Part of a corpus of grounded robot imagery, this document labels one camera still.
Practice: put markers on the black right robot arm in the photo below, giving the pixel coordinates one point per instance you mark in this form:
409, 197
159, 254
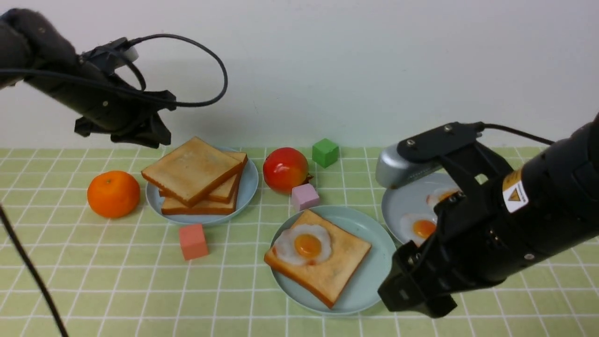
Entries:
552, 200

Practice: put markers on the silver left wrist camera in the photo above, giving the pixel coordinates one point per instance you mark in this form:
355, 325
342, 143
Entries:
113, 55

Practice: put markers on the green checkered tablecloth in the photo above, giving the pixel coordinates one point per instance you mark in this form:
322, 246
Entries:
127, 277

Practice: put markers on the orange mandarin fruit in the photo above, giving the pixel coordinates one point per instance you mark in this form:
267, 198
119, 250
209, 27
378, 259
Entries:
113, 194

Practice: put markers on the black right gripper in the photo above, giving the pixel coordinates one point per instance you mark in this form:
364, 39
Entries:
473, 246

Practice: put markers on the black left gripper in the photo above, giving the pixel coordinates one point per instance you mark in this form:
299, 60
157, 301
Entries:
125, 118

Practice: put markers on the teal empty centre plate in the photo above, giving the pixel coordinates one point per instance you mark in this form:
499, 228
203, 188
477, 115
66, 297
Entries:
361, 291

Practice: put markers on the light blue bread plate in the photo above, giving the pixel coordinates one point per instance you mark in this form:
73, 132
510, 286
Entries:
248, 187

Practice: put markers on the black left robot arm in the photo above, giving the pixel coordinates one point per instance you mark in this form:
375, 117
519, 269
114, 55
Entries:
102, 85

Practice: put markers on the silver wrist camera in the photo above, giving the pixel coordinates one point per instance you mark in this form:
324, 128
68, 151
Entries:
421, 155
113, 55

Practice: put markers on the fried egg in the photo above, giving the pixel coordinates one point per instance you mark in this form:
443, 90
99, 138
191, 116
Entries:
416, 227
304, 244
440, 194

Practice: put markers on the green cube block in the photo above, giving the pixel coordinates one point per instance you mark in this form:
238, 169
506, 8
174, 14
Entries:
325, 152

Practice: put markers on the salmon cube block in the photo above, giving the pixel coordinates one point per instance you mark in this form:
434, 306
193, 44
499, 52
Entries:
193, 242

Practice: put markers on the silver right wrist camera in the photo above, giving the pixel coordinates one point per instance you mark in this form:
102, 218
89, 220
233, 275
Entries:
421, 155

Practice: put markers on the grey-blue egg plate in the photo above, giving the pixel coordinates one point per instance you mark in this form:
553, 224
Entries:
411, 199

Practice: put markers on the pink cube block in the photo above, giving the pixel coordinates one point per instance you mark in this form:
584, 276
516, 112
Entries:
304, 196

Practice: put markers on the red apple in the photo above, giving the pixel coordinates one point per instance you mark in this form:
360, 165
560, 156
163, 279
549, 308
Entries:
284, 169

